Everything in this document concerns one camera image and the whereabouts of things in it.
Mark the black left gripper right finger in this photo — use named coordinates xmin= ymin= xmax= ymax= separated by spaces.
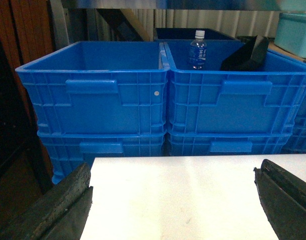
xmin=254 ymin=159 xmax=306 ymax=240

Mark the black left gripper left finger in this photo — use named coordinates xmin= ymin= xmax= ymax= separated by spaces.
xmin=0 ymin=163 xmax=93 ymax=240

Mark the lower left blue crate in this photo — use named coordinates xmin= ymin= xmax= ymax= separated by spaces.
xmin=37 ymin=131 xmax=166 ymax=184

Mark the lower right blue crate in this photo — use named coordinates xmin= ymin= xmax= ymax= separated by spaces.
xmin=281 ymin=125 xmax=306 ymax=154

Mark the lower middle blue crate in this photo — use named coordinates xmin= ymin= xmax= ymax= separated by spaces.
xmin=166 ymin=129 xmax=292 ymax=156

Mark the blue crate with bottle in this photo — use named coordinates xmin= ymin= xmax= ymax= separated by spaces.
xmin=164 ymin=40 xmax=306 ymax=135

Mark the empty left blue crate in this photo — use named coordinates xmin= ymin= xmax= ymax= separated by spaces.
xmin=15 ymin=41 xmax=170 ymax=136

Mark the black foam block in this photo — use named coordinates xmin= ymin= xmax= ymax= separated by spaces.
xmin=220 ymin=35 xmax=270 ymax=72

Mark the brown cardboard sheet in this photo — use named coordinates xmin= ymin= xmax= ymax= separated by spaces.
xmin=268 ymin=42 xmax=306 ymax=63

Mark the teal plastic tub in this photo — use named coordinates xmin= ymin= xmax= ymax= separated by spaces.
xmin=274 ymin=13 xmax=306 ymax=59

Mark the clear water bottle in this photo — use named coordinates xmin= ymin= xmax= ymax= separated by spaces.
xmin=188 ymin=29 xmax=207 ymax=70

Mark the dark blue rear crate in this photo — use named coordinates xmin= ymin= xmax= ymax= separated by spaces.
xmin=153 ymin=28 xmax=237 ymax=42

